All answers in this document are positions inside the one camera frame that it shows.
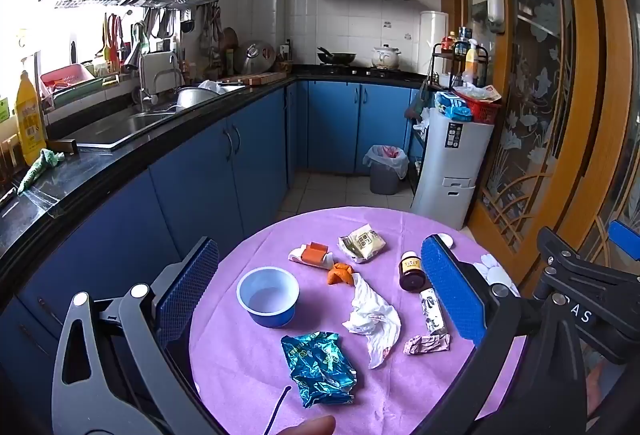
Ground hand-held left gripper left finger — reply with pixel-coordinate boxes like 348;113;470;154
51;236;221;435

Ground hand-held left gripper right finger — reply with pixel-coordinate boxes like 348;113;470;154
420;235;589;435

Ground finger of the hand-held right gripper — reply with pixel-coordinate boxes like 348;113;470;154
536;227;608;301
607;220;640;273

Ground blue plastic bowl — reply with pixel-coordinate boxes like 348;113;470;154
236;266;301;329

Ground grey trash bin with bag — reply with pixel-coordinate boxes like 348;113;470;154
362;144;409;180

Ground person's left hand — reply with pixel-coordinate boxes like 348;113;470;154
270;415;337;435

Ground white and black wrapper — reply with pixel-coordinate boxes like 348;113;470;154
419;287;449;336

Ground small dark bottle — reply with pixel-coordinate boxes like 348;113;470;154
398;252;427;293

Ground pink crumpled wrapper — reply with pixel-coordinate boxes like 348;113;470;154
403;333;451;357

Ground white crumpled plastic bag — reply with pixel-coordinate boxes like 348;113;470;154
342;274;402;370

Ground tall white storage cabinet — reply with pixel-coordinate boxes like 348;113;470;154
411;112;496;231

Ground beige snack packet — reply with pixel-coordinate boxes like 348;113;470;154
338;224;388;264

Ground blue base cabinets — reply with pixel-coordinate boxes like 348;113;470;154
0;80;426;366

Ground orange peel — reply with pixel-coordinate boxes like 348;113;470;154
326;262;356;288

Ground wooden etched glass door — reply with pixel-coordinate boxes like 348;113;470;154
467;0;601;283
555;0;640;266

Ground orange and white wrapper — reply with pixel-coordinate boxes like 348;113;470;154
287;241;334;270

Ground black kitchen countertop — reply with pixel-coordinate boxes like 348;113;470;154
0;65;426;261

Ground black twist tie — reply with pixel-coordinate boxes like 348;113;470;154
264;385;293;433

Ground blue foil snack bag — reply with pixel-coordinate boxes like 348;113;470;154
280;331;358;409

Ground red plastic basket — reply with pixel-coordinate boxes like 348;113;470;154
452;87;502;126

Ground steel sink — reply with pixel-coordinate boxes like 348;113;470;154
60;110;181;150

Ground blue wipes packet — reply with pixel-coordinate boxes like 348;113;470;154
434;91;475;122

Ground metal basin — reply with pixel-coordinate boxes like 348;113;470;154
175;85;221;110

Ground green cloth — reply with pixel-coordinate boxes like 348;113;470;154
16;147;66;196

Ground steel faucet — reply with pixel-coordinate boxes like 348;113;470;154
137;52;183;110

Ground wooden cutting board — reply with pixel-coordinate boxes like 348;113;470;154
220;71;288;86

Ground black shelf rack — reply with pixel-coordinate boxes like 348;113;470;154
427;42;488;88

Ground yellow dish soap bottle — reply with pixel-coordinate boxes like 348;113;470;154
15;70;48;160

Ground silver pot lid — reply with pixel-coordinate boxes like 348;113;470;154
234;40;276;74

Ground gas stove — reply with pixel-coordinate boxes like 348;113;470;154
315;64;406;76

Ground pink plastic basket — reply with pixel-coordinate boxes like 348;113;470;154
40;63;96;90

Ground white clay pot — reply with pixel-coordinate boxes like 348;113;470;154
370;44;405;69

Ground white cylindrical canister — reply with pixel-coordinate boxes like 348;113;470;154
419;10;447;78

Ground black wok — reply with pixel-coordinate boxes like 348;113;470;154
316;46;357;66

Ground hanging kitchen utensils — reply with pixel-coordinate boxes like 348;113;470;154
102;7;223;66

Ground white wall device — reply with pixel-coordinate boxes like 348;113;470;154
485;0;506;33

